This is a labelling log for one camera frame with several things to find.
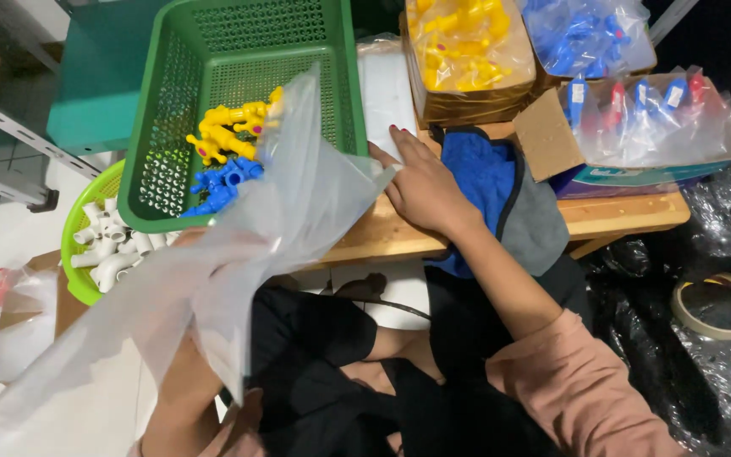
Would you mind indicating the person's right hand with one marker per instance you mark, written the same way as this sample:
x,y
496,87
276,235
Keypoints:
x,y
426,187

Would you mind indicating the person's left hand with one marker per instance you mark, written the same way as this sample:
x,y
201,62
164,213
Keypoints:
x,y
191,236

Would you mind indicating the large clear plastic bag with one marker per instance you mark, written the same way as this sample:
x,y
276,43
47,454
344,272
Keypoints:
x,y
257,235

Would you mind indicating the blue and grey cloth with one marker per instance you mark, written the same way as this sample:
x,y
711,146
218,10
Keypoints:
x,y
483,171

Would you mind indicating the heap of blue plastic fittings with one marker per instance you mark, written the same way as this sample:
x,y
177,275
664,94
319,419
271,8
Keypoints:
x,y
226,184

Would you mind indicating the pile of white pipe fittings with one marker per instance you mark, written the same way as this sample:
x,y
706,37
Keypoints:
x,y
111,244

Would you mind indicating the cardboard box under yellow fittings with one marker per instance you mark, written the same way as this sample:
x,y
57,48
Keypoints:
x,y
473,108

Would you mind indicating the stack of clear plastic bags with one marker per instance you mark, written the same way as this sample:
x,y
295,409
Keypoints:
x,y
384,89

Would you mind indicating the lime green round basket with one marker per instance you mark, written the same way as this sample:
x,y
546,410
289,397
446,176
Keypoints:
x,y
83,216

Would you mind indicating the heap of yellow plastic fittings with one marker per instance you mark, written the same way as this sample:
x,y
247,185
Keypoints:
x,y
226,130

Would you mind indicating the open brown cardboard box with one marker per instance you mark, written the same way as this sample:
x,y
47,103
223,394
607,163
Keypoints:
x,y
546,136

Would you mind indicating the bag of yellow plastic fittings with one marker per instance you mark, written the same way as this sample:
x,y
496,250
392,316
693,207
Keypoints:
x,y
467,44

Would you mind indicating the cardboard box with white bag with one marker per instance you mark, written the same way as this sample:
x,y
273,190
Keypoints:
x,y
29,317

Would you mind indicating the green rectangular plastic basket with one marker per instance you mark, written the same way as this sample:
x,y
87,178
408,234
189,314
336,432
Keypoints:
x,y
226,57

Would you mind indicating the teal cabinet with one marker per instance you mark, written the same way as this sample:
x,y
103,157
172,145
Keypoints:
x,y
102,76

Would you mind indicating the low wooden table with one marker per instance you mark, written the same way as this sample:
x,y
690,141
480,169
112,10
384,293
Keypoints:
x,y
619,212

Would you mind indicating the teal and purple carton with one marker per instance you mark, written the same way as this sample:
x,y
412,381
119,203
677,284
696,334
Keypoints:
x,y
625,178

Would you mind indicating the grey slotted metal rack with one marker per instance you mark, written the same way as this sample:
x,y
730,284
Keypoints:
x,y
16,133

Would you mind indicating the bag of blue plastic fittings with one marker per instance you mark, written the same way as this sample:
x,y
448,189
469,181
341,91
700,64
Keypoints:
x,y
584,35

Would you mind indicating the bag of blue red valves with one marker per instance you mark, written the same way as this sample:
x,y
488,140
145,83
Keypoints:
x,y
651,120

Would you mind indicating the masking tape roll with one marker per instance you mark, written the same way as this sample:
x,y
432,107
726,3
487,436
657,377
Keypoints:
x,y
689,317

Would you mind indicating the black bubble wrap sheet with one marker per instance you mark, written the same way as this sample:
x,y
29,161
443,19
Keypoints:
x,y
727,393

